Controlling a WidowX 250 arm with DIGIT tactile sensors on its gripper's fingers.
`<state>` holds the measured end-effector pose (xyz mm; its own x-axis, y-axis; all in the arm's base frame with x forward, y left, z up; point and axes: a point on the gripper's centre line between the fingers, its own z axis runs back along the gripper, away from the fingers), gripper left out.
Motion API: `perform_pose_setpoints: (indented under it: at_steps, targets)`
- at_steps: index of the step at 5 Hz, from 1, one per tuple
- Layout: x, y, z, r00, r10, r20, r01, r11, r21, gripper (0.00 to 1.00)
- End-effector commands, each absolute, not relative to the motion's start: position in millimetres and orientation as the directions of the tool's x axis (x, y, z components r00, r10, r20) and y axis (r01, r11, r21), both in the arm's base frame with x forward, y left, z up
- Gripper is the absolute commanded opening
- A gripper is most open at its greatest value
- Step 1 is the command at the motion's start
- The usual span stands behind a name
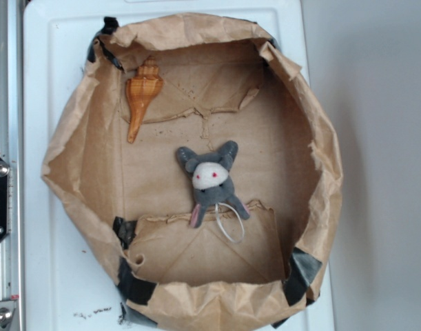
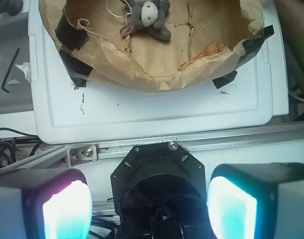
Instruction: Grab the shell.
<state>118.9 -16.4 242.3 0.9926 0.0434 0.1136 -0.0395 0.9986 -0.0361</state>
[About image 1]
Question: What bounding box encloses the orange spiral sea shell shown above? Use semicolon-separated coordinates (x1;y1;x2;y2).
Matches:
125;56;164;143

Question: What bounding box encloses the grey plush mouse toy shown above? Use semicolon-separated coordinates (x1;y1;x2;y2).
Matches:
176;141;250;243

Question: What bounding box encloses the brown paper bag tray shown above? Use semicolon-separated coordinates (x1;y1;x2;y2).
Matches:
42;13;343;330

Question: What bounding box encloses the aluminium frame rail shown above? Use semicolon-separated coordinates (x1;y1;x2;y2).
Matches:
0;1;25;330

